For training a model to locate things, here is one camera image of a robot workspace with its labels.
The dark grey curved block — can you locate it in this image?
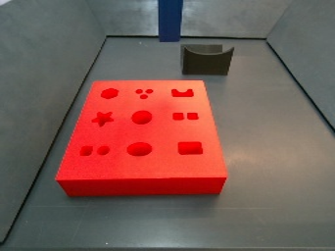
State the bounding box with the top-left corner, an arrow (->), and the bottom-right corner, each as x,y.
181,44 -> 235,75

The blue rectangular block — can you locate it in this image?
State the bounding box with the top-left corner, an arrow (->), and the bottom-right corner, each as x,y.
159,0 -> 183,42

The red foam shape-sorter block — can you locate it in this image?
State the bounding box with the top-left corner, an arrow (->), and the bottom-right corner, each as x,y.
55,80 -> 229,196

